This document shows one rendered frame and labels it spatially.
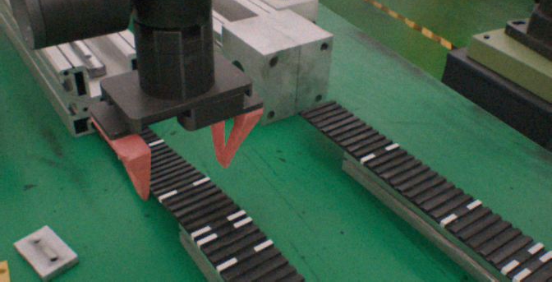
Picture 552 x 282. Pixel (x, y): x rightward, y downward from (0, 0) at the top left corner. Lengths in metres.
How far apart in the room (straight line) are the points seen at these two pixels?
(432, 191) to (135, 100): 0.28
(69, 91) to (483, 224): 0.42
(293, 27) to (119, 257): 0.33
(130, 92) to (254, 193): 0.18
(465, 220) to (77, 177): 0.37
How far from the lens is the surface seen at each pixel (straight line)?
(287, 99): 0.62
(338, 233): 0.49
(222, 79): 0.41
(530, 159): 0.65
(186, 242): 0.46
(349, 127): 0.56
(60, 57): 0.60
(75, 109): 0.61
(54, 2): 0.32
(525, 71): 0.79
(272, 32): 0.61
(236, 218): 0.45
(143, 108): 0.38
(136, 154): 0.38
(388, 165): 0.52
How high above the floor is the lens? 1.13
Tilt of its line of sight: 35 degrees down
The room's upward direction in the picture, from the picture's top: 3 degrees clockwise
